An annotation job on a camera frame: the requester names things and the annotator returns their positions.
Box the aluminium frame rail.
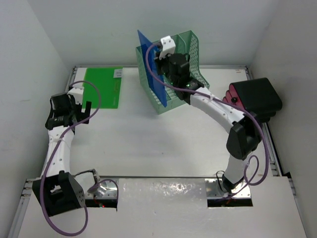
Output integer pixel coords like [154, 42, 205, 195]
[7, 66, 77, 238]

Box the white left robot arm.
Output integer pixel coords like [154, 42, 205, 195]
[32, 88, 98, 217]

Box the blue plastic folder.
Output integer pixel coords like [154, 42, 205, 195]
[137, 30, 167, 108]

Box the black drawer box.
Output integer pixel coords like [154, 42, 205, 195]
[231, 78, 282, 123]

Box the green mesh file organizer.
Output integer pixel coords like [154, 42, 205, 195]
[136, 31, 210, 115]

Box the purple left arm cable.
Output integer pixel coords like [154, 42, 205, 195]
[39, 80, 102, 236]

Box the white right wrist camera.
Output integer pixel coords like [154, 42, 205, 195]
[159, 36, 176, 60]

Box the white front cover board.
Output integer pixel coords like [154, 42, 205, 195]
[18, 177, 308, 238]

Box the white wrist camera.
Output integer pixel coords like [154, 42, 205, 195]
[68, 87, 84, 105]
[159, 36, 176, 60]

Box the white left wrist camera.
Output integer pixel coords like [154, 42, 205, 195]
[68, 87, 84, 105]

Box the green plastic folder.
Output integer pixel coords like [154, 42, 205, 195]
[84, 67, 123, 109]

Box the pink drawer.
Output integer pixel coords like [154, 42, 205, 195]
[222, 84, 244, 109]

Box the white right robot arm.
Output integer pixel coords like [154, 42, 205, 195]
[154, 53, 262, 193]

